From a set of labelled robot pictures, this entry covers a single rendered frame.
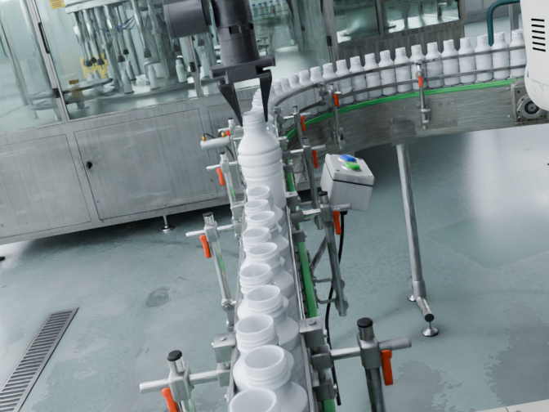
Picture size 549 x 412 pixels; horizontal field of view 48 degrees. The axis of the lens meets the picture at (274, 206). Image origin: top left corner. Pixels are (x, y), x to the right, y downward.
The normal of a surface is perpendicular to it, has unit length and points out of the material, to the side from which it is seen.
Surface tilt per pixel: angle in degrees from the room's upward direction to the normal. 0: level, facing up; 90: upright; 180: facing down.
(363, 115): 93
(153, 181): 91
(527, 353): 0
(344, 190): 90
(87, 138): 90
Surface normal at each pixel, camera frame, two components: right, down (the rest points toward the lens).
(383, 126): 0.14, 0.29
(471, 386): -0.18, -0.93
